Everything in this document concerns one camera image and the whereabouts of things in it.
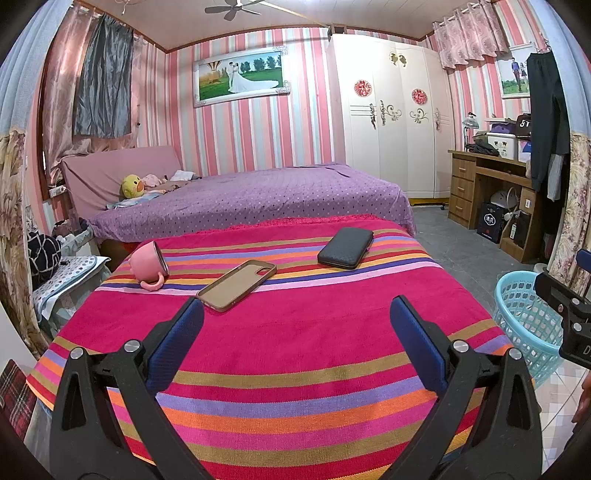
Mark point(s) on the pink bed headboard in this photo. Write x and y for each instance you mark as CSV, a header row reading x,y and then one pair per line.
x,y
111,175

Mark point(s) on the dark hanging garment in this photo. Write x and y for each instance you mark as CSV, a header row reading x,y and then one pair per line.
x,y
547,120

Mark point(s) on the polka dot cloth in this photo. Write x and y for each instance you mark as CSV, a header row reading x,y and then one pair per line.
x,y
69,281

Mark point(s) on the floral curtain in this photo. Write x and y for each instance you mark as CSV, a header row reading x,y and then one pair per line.
x,y
575,207
16,221

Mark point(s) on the purple box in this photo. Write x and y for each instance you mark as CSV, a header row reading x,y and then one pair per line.
x,y
503,127

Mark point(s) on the brown phone case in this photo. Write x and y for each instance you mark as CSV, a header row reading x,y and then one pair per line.
x,y
235,286

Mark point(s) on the black and white patterned bag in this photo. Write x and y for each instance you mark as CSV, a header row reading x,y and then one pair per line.
x,y
45,256

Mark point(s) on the pink plush toy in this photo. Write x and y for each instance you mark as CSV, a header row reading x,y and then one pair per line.
x,y
151,180

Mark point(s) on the white storage box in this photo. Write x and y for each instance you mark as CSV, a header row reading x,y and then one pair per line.
x,y
505,146

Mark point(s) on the grey curtain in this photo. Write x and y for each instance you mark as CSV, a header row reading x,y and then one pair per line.
x,y
104,78

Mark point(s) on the white fan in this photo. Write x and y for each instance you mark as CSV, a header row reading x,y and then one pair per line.
x,y
503,197

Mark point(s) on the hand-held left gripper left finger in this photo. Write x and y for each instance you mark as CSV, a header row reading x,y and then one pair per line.
x,y
180,341

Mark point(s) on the ceiling fan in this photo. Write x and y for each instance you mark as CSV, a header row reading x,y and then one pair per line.
x,y
233,9

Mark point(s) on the wall poster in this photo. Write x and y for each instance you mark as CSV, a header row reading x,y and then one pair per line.
x,y
513,71

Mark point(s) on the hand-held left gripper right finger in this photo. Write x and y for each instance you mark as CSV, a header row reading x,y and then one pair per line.
x,y
415,341

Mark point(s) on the small cardboard box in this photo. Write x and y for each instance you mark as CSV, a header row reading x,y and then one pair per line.
x,y
527,199

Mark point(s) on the black wallet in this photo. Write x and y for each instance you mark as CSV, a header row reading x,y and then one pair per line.
x,y
346,247

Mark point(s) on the desk lamp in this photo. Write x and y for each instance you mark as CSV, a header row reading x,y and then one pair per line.
x,y
470,122

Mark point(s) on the white wardrobe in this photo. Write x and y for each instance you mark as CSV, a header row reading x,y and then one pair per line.
x,y
392,138

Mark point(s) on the framed wedding picture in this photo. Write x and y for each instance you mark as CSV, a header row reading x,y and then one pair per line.
x,y
242,76

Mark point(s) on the white cloth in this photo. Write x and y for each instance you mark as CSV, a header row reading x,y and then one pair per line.
x,y
182,175

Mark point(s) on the pink curtain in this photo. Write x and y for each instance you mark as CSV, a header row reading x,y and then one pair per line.
x,y
60,101

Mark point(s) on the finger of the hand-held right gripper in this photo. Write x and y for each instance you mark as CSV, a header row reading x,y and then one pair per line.
x,y
561,297

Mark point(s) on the purple bed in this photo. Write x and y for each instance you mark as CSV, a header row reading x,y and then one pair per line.
x,y
258,198

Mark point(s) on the dark clothes pile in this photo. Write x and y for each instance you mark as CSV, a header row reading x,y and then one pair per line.
x,y
481,149

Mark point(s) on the red plaid cloth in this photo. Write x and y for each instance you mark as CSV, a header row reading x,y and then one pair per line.
x,y
16,397

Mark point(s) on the pink patterned window valance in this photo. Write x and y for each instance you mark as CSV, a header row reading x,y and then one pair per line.
x,y
468,37

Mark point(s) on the pink mug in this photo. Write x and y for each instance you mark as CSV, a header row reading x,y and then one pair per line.
x,y
143,265

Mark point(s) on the light blue plastic basket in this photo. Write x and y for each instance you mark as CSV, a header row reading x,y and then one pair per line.
x,y
526,323

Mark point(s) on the wooden desk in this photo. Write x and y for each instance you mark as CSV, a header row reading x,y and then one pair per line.
x,y
464,184

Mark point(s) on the black gift bag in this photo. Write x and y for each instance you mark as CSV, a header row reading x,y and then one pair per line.
x,y
490,222

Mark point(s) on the person's right hand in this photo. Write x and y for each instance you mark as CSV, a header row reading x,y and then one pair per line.
x,y
584,397

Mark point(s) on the white power strip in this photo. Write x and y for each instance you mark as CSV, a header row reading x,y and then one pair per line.
x,y
56,190

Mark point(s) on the yellow duck plush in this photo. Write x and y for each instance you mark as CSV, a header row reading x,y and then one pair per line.
x,y
132,187

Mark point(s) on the striped red blanket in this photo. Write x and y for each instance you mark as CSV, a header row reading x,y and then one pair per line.
x,y
286,332

